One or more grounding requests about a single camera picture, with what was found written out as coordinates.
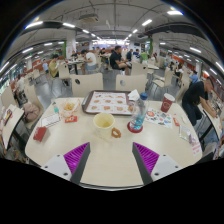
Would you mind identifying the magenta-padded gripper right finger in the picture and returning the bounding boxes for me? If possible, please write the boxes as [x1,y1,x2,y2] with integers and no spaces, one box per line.
[131,142,184,186]

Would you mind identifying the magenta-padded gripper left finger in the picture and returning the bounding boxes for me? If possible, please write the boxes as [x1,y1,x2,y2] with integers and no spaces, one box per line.
[41,142,92,185]

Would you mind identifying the clear bottle with blue cap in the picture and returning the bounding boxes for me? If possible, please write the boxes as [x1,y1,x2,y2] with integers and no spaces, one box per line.
[129,92,150,132]

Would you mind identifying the clear plastic packet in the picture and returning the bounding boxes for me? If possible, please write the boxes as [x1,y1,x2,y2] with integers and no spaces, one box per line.
[179,124,193,143]

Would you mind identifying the red sauce packet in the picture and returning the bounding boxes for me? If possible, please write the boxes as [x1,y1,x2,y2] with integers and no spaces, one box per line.
[172,116,181,128]
[64,115,79,124]

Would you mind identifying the colourful sticker sheet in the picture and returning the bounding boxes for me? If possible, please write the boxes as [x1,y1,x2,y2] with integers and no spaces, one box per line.
[144,107,175,129]

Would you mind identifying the flat round red coaster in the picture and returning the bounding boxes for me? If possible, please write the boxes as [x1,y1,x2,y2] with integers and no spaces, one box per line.
[126,121,144,134]

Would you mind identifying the small clear teal-liquid bottle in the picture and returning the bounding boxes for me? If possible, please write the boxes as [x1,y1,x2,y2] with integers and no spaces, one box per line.
[51,101,60,115]

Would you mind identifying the cream neighbouring table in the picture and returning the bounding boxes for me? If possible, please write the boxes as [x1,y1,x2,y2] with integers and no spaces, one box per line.
[0,103,26,151]

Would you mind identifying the pink backpack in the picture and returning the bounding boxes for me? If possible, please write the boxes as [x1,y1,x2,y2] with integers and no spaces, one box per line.
[21,101,41,123]

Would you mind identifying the red paper cup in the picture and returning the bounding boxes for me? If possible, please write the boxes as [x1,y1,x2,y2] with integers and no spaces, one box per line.
[160,92,176,114]

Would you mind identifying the dark brown food tray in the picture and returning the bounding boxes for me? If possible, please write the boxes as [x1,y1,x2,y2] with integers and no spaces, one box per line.
[81,89,135,116]

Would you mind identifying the cream chair holding backpack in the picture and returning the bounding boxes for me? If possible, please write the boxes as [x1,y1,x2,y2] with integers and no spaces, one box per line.
[23,84,46,131]

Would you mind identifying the person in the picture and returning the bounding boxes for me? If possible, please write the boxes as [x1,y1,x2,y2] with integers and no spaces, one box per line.
[81,49,98,72]
[188,69,200,84]
[14,73,28,101]
[181,77,219,127]
[109,45,132,71]
[48,53,61,79]
[41,58,50,74]

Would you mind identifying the white crumpled napkin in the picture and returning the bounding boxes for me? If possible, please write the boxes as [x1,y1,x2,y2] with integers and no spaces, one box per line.
[127,89,141,102]

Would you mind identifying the printed paper tray liner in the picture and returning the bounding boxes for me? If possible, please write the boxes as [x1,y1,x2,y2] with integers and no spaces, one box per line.
[85,91,129,114]

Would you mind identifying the cream chair with round hole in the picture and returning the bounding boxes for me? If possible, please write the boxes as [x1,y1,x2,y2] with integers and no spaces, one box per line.
[115,73,148,93]
[70,73,104,98]

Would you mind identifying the group of cream chairs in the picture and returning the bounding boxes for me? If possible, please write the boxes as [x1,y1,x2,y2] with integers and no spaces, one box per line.
[24,56,193,101]

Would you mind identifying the group of ceiling lights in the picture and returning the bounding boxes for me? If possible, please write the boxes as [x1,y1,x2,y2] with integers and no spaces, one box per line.
[0,8,224,76]

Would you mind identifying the ceiling air conditioner unit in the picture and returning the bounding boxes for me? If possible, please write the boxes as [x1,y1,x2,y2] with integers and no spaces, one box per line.
[78,13,100,24]

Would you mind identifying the cream paper cup brown handle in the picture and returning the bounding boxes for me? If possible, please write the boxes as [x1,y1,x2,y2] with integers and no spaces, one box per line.
[92,112,123,140]

